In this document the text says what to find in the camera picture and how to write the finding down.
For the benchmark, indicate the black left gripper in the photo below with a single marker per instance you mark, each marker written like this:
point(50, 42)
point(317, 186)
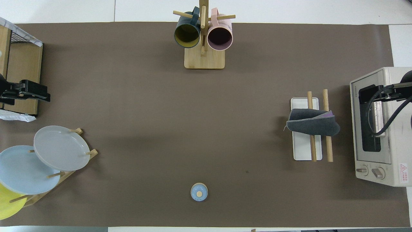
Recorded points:
point(3, 93)

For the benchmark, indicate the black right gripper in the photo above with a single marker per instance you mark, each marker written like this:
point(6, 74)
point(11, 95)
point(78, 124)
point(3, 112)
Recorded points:
point(408, 78)

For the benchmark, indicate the purple and grey towel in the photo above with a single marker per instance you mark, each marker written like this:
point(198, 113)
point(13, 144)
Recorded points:
point(312, 127)

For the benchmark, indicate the white towel rack wooden bars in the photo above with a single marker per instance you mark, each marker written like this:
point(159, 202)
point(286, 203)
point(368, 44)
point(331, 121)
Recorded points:
point(302, 148)

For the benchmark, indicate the wooden plate rack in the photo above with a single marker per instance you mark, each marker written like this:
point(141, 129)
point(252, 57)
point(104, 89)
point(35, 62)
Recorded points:
point(32, 199)

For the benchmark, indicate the wooden shelf unit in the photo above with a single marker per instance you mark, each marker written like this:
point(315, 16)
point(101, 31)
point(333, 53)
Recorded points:
point(24, 64)

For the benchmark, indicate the beige toaster oven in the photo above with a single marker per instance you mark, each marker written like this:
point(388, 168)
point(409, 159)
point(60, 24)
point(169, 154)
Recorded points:
point(399, 145)

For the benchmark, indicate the grey plate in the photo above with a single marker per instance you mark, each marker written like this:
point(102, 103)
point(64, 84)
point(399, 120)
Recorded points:
point(61, 148)

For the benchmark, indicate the light blue plate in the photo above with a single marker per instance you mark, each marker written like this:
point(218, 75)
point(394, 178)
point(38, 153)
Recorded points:
point(22, 174)

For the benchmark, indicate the yellow plate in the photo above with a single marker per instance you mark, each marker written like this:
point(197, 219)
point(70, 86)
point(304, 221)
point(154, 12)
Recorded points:
point(8, 206)

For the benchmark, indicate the pink mug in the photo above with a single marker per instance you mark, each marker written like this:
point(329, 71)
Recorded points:
point(220, 37)

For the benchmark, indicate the dark teal mug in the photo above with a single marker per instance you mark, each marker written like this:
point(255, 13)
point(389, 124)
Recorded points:
point(187, 33)

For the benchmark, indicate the brown table mat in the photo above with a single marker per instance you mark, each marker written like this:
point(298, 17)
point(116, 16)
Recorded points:
point(193, 129)

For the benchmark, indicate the wooden mug tree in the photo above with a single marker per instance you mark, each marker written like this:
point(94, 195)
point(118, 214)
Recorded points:
point(204, 59)

